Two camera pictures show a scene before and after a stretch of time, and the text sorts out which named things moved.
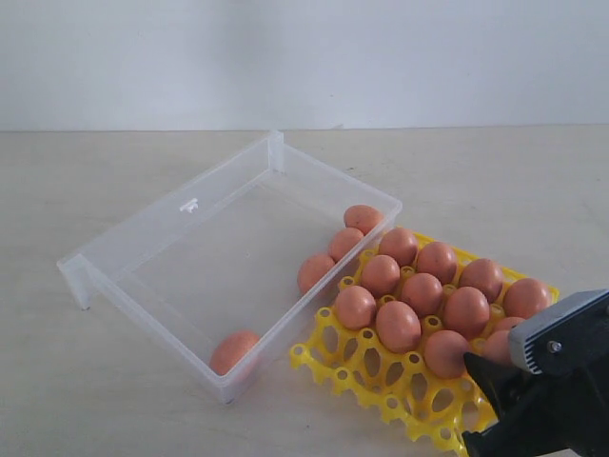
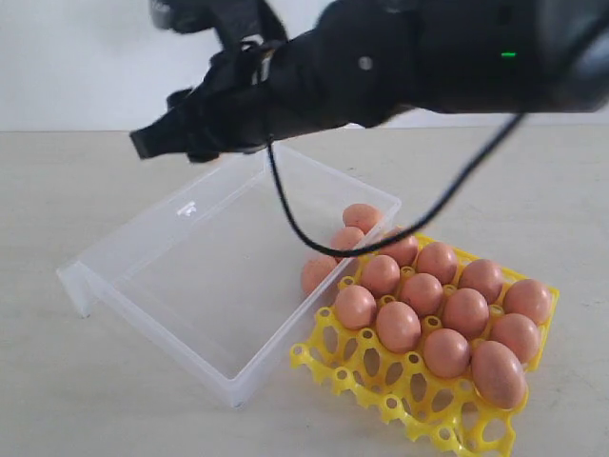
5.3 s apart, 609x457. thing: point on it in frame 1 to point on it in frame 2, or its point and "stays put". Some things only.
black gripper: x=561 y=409 to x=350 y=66
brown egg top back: x=311 y=269 stays put
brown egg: x=422 y=292 stays put
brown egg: x=356 y=307 stays put
